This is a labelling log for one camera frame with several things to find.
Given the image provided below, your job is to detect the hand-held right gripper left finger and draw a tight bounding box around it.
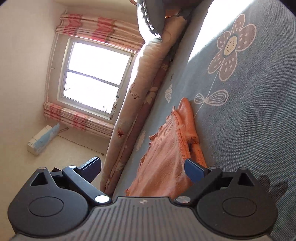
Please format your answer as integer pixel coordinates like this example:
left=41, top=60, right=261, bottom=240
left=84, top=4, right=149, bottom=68
left=30, top=157, right=113, bottom=206

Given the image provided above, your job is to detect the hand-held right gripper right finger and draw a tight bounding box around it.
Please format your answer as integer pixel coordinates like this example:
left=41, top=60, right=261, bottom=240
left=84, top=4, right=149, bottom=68
left=174, top=159, right=255, bottom=206

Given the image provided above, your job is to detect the orange knit sweater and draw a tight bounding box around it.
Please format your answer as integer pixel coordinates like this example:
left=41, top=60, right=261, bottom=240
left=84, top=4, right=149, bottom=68
left=125, top=97, right=208, bottom=197

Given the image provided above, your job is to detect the air conditioner pipe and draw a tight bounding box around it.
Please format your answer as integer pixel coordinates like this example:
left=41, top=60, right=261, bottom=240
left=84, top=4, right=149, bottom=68
left=57, top=126, right=104, bottom=156

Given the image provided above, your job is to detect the pink patterned curtain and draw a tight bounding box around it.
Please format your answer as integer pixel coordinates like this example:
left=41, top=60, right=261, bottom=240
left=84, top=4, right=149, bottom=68
left=43, top=102, right=115, bottom=139
left=55, top=13, right=146, bottom=54

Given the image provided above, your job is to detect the white air conditioner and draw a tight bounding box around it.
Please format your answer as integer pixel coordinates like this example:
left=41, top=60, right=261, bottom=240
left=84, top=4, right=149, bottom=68
left=26, top=123, right=60, bottom=156

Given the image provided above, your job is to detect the bed with blue floral sheet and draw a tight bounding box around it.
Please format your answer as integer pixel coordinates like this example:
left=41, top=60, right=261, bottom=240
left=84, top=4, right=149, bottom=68
left=113, top=0, right=296, bottom=241

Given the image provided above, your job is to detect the folded pink floral quilt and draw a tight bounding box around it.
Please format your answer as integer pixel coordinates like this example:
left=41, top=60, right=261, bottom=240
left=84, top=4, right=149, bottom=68
left=100, top=16, right=188, bottom=195

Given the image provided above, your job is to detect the window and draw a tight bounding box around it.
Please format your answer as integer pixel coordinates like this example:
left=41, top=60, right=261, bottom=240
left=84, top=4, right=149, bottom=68
left=57, top=38, right=136, bottom=121

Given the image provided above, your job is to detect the grey pillow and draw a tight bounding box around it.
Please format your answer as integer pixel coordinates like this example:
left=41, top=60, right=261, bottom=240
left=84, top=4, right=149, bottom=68
left=136, top=0, right=167, bottom=42

